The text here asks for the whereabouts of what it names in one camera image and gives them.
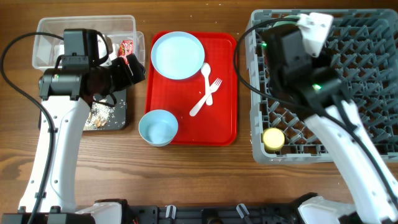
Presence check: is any black waste tray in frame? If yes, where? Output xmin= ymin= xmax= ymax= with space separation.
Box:
xmin=42 ymin=90 xmax=127 ymax=131

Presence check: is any green bowl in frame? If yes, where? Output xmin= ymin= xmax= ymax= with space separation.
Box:
xmin=273 ymin=14 xmax=301 ymax=29

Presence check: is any red serving tray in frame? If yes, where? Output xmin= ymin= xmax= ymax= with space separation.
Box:
xmin=145 ymin=32 xmax=238 ymax=146

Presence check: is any light blue plate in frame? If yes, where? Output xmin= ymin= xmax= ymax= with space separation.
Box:
xmin=150 ymin=31 xmax=205 ymax=80

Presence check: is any yellow plastic cup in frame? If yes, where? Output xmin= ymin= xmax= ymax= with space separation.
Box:
xmin=262 ymin=128 xmax=285 ymax=152

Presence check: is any white plastic fork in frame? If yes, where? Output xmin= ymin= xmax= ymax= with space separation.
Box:
xmin=189 ymin=78 xmax=222 ymax=117

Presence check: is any white plastic spoon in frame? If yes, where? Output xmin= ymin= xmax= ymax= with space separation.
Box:
xmin=201 ymin=62 xmax=213 ymax=106

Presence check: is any red snack wrapper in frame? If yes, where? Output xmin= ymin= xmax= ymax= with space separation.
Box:
xmin=118 ymin=40 xmax=134 ymax=65

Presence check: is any grey dishwasher rack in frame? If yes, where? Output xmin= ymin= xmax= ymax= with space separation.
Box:
xmin=245 ymin=9 xmax=397 ymax=164

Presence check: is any white napkin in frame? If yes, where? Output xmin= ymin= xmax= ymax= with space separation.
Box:
xmin=53 ymin=44 xmax=65 ymax=61
xmin=97 ymin=34 xmax=114 ymax=66

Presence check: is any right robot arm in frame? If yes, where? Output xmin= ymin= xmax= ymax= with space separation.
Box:
xmin=260 ymin=24 xmax=397 ymax=223

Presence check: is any leftover rice and food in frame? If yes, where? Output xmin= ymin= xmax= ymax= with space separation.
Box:
xmin=83 ymin=99 xmax=126 ymax=131

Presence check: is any clear plastic waste bin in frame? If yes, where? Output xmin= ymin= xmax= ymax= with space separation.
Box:
xmin=32 ymin=15 xmax=146 ymax=72

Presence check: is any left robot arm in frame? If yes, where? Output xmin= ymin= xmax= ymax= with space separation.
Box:
xmin=1 ymin=29 xmax=145 ymax=223

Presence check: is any light blue bowl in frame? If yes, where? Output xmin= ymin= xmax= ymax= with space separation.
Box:
xmin=139 ymin=110 xmax=178 ymax=147

